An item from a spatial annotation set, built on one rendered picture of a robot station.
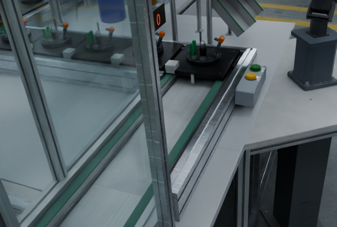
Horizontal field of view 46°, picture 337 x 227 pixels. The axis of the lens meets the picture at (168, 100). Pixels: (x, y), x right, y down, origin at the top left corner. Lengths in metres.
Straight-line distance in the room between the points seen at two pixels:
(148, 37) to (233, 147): 0.74
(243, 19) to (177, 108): 0.64
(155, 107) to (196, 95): 0.77
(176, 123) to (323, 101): 0.57
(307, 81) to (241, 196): 0.51
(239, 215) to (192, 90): 0.51
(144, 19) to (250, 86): 0.86
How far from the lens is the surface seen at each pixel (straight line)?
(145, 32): 0.64
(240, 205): 1.54
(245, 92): 1.41
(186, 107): 1.41
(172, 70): 1.55
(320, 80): 1.65
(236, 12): 1.86
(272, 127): 1.41
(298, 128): 1.42
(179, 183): 1.05
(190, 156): 1.13
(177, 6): 2.59
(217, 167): 1.24
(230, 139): 1.34
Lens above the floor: 1.68
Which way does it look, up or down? 32 degrees down
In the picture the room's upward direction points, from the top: 5 degrees counter-clockwise
